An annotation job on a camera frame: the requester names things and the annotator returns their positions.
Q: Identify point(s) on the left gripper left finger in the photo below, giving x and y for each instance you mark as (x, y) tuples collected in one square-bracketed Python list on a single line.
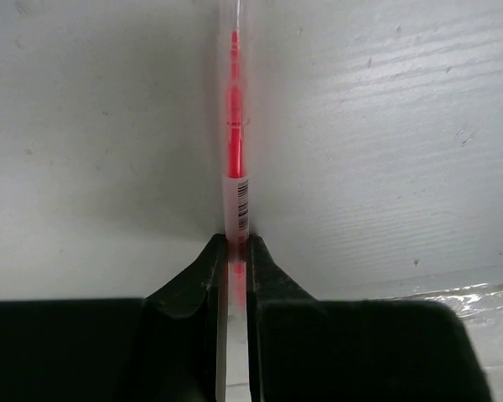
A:
[(169, 346)]

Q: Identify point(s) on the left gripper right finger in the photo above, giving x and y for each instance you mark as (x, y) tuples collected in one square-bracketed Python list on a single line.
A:
[(304, 349)]

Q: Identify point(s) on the pink red pen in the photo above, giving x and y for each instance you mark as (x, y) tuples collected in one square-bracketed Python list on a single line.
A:
[(233, 38)]

